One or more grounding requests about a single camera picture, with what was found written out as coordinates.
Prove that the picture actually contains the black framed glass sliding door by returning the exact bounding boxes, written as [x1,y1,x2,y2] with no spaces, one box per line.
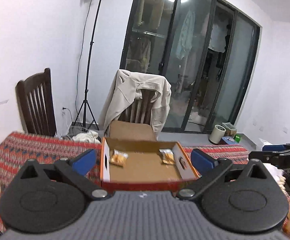
[121,0,260,133]

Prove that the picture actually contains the dark wooden chair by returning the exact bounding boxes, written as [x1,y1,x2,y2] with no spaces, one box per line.
[16,68,57,137]

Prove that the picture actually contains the yellow snack packet left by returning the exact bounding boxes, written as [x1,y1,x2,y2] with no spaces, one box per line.
[109,150,128,167]

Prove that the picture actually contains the red patterned tablecloth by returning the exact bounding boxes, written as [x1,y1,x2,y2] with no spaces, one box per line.
[0,130,290,240]

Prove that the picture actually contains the yellow snack packet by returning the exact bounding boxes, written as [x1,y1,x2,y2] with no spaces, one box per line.
[160,148,175,165]
[109,150,128,167]

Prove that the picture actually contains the white cloth on floor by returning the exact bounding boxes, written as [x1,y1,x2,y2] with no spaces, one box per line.
[71,130,101,144]

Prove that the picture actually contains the white waste bin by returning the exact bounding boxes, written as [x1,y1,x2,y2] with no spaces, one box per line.
[209,125,226,144]

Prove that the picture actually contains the beige jacket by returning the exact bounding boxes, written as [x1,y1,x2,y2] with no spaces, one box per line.
[98,69,172,135]

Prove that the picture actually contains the studio light on tripod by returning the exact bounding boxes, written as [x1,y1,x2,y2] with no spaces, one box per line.
[73,0,113,133]

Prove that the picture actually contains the wooden chair with jacket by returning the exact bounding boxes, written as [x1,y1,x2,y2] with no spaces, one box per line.
[118,89,155,125]

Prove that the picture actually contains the orange cardboard snack box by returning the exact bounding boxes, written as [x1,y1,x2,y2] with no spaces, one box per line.
[99,121,199,192]

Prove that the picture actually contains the yellow snack packet right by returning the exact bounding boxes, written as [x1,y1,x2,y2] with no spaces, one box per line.
[160,148,175,165]

